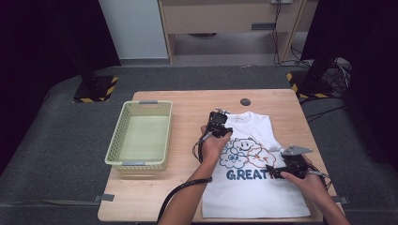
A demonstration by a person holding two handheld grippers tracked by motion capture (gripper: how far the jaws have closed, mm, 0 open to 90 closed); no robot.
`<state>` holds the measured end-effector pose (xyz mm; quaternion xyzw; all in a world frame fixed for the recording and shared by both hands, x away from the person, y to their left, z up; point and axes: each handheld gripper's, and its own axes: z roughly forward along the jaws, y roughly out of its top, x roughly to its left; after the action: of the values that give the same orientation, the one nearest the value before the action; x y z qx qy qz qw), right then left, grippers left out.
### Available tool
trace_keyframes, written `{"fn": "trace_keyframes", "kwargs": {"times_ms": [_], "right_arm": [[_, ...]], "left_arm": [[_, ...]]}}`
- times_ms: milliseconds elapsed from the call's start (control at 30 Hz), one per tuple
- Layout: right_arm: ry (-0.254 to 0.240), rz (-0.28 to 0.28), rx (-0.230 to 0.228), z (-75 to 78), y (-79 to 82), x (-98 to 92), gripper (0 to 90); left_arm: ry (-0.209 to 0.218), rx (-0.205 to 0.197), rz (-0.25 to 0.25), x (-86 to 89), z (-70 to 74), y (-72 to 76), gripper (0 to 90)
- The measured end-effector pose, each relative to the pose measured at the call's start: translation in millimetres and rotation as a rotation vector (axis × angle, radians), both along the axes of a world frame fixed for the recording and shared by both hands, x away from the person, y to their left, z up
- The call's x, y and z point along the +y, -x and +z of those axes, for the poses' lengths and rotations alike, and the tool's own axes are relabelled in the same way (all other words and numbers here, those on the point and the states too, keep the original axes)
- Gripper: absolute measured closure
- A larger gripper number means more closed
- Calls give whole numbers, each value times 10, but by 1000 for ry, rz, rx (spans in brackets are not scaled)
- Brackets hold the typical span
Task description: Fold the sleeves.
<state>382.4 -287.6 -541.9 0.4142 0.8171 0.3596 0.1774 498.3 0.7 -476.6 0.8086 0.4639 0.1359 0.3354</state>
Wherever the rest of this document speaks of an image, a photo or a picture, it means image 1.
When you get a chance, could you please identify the person's right hand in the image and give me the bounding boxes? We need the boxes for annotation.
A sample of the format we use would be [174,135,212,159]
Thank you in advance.
[280,156,329,204]

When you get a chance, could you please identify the grey tape piece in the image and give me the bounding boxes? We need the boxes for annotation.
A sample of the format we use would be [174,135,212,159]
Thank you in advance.
[93,193,115,203]
[331,195,350,205]

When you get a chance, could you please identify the hanging black desk cables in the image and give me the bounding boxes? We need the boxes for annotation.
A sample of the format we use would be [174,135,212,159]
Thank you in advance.
[270,0,313,68]

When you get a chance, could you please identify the light wooden desk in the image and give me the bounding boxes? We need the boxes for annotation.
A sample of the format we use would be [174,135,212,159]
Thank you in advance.
[158,0,318,64]

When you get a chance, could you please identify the white printed t-shirt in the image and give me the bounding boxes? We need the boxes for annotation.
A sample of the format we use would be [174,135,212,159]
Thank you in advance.
[201,111,313,219]

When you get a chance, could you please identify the black curtain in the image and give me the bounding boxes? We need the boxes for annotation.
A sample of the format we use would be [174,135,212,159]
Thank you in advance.
[0,0,121,176]
[299,0,398,173]

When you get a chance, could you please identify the left hand-held gripper cable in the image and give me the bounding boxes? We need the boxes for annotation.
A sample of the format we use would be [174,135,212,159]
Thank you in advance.
[156,130,214,224]

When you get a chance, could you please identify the tangled floor cable bundle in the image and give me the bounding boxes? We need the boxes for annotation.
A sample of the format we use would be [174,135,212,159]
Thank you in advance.
[327,56,352,93]

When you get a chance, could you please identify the black stand post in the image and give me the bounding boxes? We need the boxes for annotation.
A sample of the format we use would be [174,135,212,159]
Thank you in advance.
[304,46,337,86]
[78,52,99,90]

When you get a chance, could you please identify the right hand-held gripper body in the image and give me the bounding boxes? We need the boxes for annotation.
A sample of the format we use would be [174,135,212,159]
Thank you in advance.
[280,144,314,180]

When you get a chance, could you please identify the person's left hand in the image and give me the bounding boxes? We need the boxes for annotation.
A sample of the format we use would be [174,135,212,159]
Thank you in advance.
[200,125,233,167]

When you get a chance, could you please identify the right hand-held gripper cable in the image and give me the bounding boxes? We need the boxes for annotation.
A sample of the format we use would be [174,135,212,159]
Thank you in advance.
[308,163,332,190]

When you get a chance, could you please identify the hand-held gripper cable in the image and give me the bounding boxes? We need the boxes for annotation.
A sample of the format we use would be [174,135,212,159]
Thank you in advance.
[156,130,214,224]
[308,163,332,190]

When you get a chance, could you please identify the hazard-striped black stand base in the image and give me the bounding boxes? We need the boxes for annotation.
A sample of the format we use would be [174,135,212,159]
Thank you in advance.
[285,70,334,99]
[72,74,119,103]

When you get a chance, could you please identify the pale green plastic basket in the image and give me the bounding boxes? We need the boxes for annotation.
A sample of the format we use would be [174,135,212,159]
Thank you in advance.
[104,99,174,172]

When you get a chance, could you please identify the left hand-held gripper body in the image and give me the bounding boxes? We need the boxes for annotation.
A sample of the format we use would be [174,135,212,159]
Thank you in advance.
[206,108,234,139]

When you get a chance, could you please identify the white cabinet panel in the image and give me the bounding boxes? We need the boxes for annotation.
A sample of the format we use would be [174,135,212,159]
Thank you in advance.
[98,0,170,60]

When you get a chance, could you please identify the black floor cable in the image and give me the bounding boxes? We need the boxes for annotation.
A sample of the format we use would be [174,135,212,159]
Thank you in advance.
[304,104,346,122]

